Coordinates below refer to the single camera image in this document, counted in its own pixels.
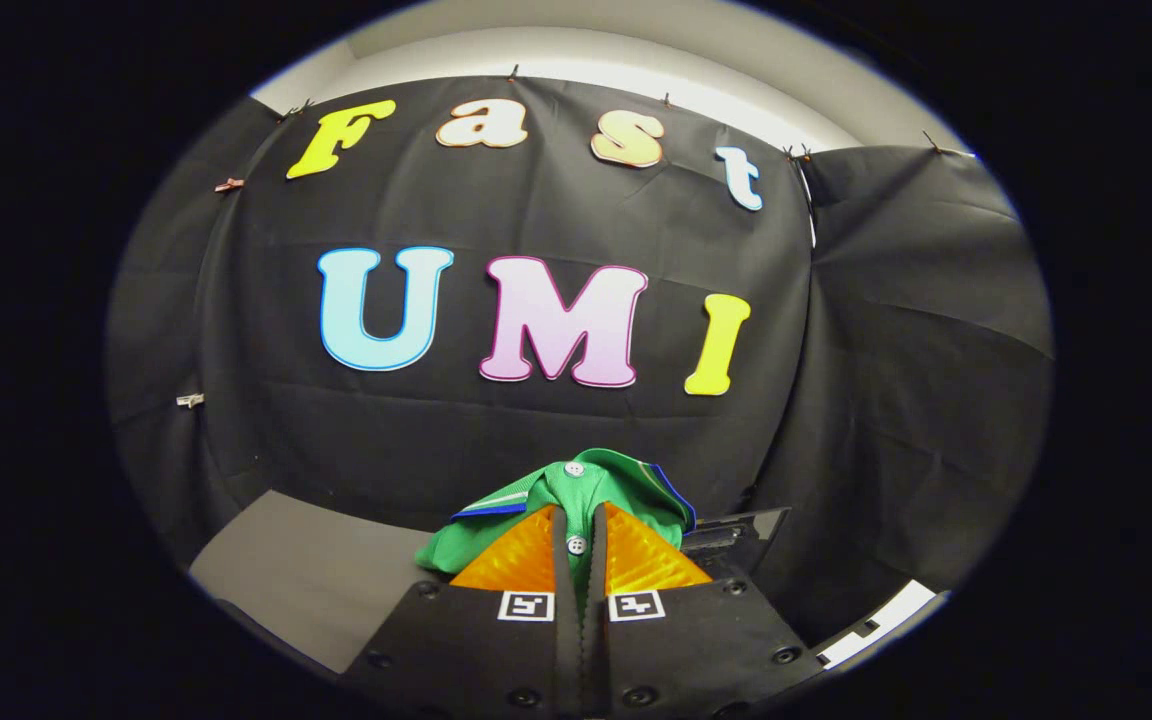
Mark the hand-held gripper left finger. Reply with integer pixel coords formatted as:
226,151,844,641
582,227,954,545
341,503,583,720

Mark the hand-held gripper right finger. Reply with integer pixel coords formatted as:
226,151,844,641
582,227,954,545
581,500,827,720

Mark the green polo shirt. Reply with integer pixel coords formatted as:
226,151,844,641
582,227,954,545
414,448,697,616

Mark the black backdrop cloth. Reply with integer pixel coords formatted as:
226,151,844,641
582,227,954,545
106,75,1055,646

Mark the white board with black marks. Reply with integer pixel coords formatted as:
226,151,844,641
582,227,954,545
816,579,938,670

